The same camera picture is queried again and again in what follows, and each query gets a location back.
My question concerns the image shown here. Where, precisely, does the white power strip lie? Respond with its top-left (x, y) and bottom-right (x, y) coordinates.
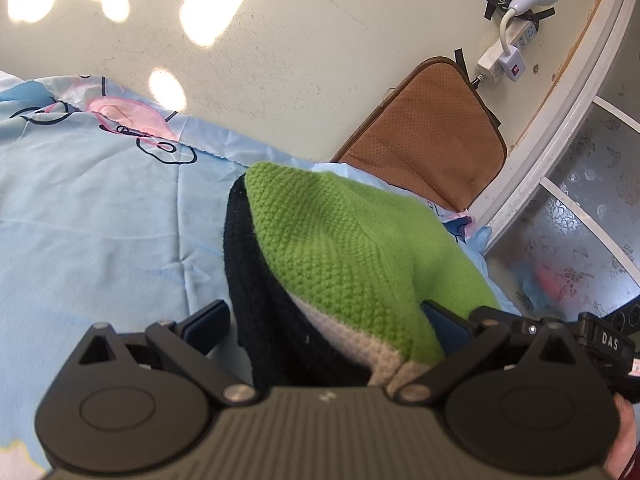
top-left (476, 21), bottom-right (542, 79)

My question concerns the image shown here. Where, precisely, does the light blue printed blanket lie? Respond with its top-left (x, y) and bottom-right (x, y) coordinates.
top-left (0, 72), bottom-right (521, 480)

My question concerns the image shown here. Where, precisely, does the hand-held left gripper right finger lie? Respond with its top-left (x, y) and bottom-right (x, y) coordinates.
top-left (396, 301), bottom-right (584, 407)

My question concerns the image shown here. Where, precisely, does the person's right hand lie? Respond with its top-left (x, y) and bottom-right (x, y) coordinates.
top-left (612, 393), bottom-right (640, 480)

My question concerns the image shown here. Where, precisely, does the brown perforated mat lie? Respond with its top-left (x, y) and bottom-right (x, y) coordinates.
top-left (331, 56), bottom-right (508, 211)

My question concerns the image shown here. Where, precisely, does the white door frame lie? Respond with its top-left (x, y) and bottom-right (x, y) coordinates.
top-left (467, 0), bottom-right (640, 257)

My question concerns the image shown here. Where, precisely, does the green black knit sweater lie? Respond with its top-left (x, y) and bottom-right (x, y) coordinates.
top-left (222, 161), bottom-right (503, 402)

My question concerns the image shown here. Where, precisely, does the white plug with red switch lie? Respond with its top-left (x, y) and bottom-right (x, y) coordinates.
top-left (500, 54), bottom-right (527, 84)

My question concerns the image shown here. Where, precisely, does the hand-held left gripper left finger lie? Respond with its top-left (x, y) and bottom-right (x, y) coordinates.
top-left (75, 300), bottom-right (261, 407)

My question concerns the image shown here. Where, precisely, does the frosted glass door panel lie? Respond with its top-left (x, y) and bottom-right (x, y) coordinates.
top-left (482, 95), bottom-right (640, 322)

